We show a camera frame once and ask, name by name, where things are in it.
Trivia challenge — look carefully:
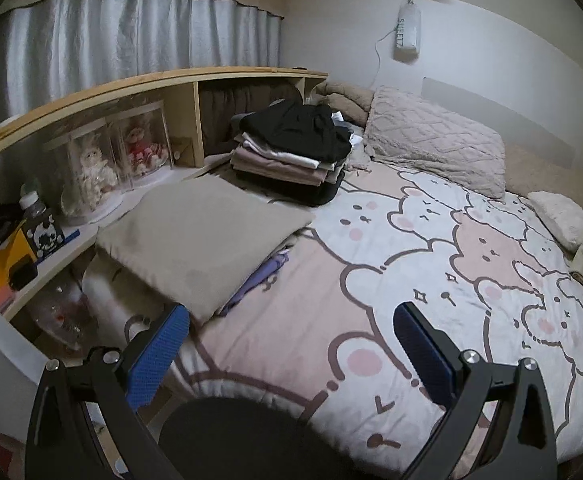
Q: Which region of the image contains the white doll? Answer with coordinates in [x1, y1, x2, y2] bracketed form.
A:
[78, 144, 121, 207]

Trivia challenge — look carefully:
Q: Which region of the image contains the square clear display case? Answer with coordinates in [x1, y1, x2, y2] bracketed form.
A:
[106, 101, 176, 192]

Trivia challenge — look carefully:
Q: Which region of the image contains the beige garment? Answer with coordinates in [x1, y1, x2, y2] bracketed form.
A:
[95, 176, 316, 326]

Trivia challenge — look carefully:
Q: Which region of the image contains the beige textured pillow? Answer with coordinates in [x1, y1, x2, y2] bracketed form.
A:
[363, 85, 507, 202]

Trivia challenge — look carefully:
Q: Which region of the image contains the hanging white bag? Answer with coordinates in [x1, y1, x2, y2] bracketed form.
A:
[392, 0, 421, 64]

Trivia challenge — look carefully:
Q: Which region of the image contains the grey curtain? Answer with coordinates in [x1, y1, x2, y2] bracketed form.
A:
[0, 0, 283, 133]

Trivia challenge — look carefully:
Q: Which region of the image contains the beige blanket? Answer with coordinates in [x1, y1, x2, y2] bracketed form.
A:
[310, 80, 378, 127]

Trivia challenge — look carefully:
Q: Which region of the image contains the white appliance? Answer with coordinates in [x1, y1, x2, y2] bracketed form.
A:
[0, 290, 48, 442]

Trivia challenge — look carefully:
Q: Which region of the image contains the round clear display case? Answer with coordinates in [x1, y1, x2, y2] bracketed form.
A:
[43, 120, 126, 227]

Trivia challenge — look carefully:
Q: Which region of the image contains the tan bed cover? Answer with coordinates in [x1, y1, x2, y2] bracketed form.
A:
[503, 142, 583, 234]

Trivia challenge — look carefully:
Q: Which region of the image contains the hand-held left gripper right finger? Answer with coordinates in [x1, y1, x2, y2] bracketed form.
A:
[393, 301, 558, 480]

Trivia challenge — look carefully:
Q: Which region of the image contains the purple garment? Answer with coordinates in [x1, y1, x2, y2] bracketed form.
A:
[216, 249, 293, 317]

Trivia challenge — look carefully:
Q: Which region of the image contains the stack of folded clothes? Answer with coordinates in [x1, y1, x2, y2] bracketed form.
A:
[229, 99, 368, 207]

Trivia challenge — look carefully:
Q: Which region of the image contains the red doll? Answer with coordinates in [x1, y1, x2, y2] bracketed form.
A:
[123, 127, 169, 178]

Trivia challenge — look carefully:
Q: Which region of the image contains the small cream pillow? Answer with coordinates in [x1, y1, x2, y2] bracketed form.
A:
[527, 191, 583, 254]

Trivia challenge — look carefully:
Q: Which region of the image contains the black patterned bottle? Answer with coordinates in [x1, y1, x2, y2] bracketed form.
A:
[19, 182, 66, 262]

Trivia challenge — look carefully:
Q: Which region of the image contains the bear printed bedsheet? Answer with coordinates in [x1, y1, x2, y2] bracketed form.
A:
[84, 160, 583, 467]

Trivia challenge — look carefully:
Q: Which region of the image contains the black round seat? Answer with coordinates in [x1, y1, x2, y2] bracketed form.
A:
[158, 396, 323, 480]

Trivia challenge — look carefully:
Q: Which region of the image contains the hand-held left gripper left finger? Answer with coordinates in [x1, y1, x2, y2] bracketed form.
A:
[24, 302, 191, 480]

